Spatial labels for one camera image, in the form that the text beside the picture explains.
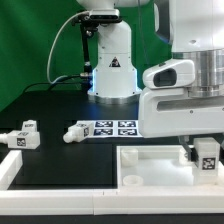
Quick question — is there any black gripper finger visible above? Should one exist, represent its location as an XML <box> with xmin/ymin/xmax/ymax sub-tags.
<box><xmin>218</xmin><ymin>134</ymin><xmax>224</xmax><ymax>151</ymax></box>
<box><xmin>178</xmin><ymin>136</ymin><xmax>192</xmax><ymax>161</ymax></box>

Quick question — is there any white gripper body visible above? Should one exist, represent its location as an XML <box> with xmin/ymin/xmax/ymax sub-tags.
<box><xmin>138</xmin><ymin>88</ymin><xmax>224</xmax><ymax>138</ymax></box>

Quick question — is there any white square table top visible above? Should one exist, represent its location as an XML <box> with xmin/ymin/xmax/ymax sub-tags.
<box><xmin>117</xmin><ymin>145</ymin><xmax>224</xmax><ymax>197</ymax></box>

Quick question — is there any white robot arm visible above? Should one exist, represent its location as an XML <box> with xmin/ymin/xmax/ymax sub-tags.
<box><xmin>77</xmin><ymin>0</ymin><xmax>224</xmax><ymax>161</ymax></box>

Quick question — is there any fiducial marker sheet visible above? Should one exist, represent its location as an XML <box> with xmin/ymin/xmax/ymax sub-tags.
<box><xmin>78</xmin><ymin>120</ymin><xmax>141</xmax><ymax>138</ymax></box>

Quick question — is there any white U-shaped obstacle fence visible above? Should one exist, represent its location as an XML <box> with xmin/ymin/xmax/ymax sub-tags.
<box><xmin>0</xmin><ymin>150</ymin><xmax>224</xmax><ymax>215</ymax></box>

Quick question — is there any green backdrop curtain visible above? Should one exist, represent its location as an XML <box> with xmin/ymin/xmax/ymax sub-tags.
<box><xmin>0</xmin><ymin>0</ymin><xmax>171</xmax><ymax>111</ymax></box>

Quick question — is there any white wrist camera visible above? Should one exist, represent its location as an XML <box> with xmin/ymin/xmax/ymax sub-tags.
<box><xmin>143</xmin><ymin>59</ymin><xmax>195</xmax><ymax>90</ymax></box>

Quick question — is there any black base cable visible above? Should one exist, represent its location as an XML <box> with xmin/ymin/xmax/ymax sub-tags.
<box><xmin>22</xmin><ymin>73</ymin><xmax>92</xmax><ymax>94</ymax></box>

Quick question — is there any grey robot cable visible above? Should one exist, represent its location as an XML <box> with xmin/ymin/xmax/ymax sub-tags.
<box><xmin>46</xmin><ymin>9</ymin><xmax>92</xmax><ymax>85</ymax></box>

